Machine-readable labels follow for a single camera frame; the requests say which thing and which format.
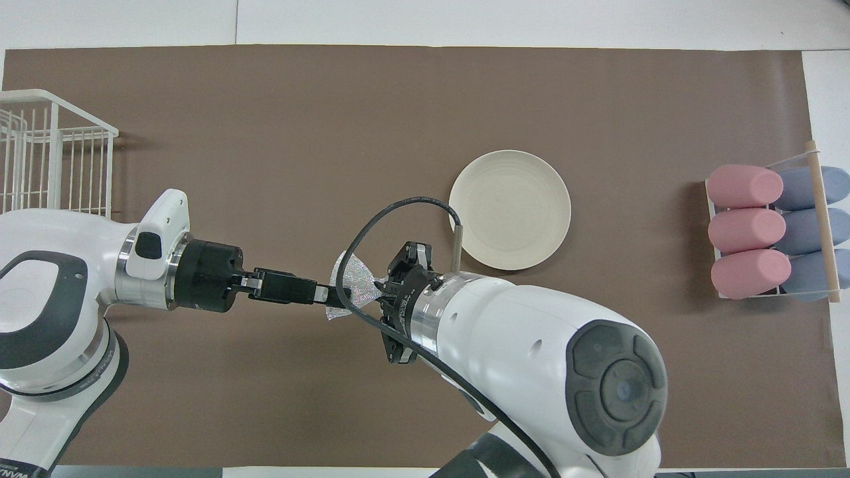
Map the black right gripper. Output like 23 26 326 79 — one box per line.
313 242 442 364

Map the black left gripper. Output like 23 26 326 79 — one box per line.
174 240 317 312

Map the silver glitter sponge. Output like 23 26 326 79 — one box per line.
325 251 386 323

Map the cream round plate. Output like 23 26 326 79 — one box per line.
449 150 572 271

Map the brown table mat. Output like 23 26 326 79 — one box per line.
2 45 827 469

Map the pink plastic cup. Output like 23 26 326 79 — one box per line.
711 249 792 299
708 208 788 254
706 165 784 208

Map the blue plastic cup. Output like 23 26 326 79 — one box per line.
784 249 850 303
777 166 850 212
774 208 850 256

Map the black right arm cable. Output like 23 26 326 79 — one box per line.
335 196 562 478

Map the white wire dish rack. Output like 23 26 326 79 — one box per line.
0 89 119 220

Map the cup rack with wooden handle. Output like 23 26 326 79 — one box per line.
704 139 843 304

